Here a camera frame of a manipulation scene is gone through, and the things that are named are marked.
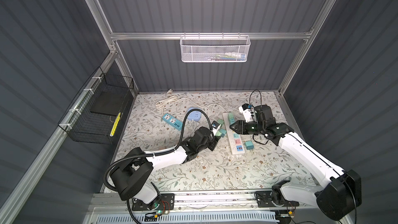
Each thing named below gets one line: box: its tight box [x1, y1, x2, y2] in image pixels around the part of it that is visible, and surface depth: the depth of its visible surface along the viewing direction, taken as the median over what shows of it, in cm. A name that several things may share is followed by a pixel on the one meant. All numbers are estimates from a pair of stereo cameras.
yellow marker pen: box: [109, 112, 122, 137], surface depth 70 cm
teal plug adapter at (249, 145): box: [244, 140, 255, 150], surface depth 93 cm
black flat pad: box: [90, 90, 126, 117], surface depth 77 cm
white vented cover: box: [93, 212, 280, 224], surface depth 71 cm
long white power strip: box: [222, 112, 246, 156], surface depth 92 cm
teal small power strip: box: [162, 113, 183, 131], surface depth 104 cm
